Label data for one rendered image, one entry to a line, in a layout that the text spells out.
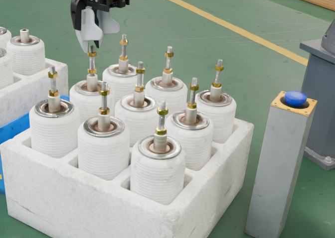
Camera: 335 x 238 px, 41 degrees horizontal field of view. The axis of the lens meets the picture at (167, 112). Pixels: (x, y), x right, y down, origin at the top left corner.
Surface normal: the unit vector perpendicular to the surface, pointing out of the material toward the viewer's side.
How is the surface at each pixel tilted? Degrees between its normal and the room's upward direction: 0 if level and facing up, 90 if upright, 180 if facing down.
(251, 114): 0
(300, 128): 90
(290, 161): 90
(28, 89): 90
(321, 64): 90
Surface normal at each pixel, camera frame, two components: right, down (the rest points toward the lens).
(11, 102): 0.88, 0.28
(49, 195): -0.49, 0.38
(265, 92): 0.07, -0.88
